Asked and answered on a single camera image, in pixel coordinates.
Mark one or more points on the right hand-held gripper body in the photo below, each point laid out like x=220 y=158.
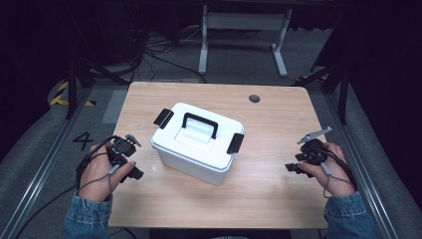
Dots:
x=313 y=149

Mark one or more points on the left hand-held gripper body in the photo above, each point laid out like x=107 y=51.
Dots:
x=123 y=148

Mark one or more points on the white plastic storage box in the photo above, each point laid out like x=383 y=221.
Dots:
x=195 y=149

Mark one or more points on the person's right hand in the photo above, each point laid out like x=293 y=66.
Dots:
x=335 y=177

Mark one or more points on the person's left hand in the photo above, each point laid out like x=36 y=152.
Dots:
x=98 y=172

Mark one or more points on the black box latch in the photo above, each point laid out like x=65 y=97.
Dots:
x=163 y=118
x=235 y=143

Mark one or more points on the black tripod stand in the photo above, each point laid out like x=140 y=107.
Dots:
x=72 y=89
x=343 y=96

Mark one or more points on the white metal desk frame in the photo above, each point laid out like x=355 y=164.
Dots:
x=204 y=49

